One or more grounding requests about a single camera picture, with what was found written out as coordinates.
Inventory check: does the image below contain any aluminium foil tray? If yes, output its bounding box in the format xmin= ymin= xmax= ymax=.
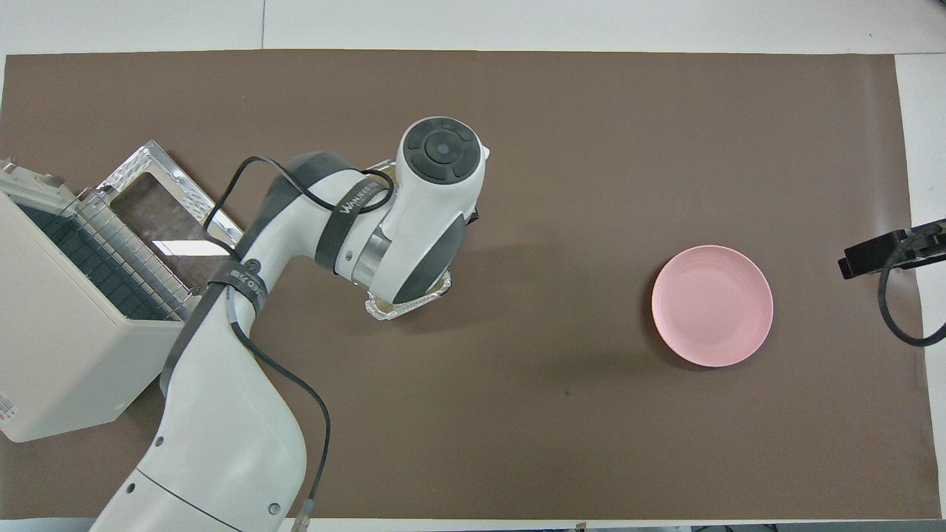
xmin=364 ymin=157 xmax=454 ymax=323

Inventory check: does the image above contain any glass oven door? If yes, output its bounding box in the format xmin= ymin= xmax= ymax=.
xmin=95 ymin=140 xmax=268 ymax=323

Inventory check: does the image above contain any white toaster oven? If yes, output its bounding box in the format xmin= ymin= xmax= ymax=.
xmin=0 ymin=157 xmax=203 ymax=444

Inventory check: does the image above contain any brown table mat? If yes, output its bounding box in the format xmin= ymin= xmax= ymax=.
xmin=0 ymin=50 xmax=943 ymax=522

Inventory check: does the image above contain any pink round plate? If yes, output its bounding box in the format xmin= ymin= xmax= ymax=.
xmin=651 ymin=245 xmax=775 ymax=368

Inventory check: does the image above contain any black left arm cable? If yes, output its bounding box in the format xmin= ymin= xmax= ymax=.
xmin=203 ymin=155 xmax=397 ymax=532

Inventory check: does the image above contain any metal oven wire rack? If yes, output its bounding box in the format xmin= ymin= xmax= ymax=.
xmin=15 ymin=194 xmax=199 ymax=323

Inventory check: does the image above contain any black camera cable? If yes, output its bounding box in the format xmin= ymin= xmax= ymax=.
xmin=877 ymin=225 xmax=946 ymax=347

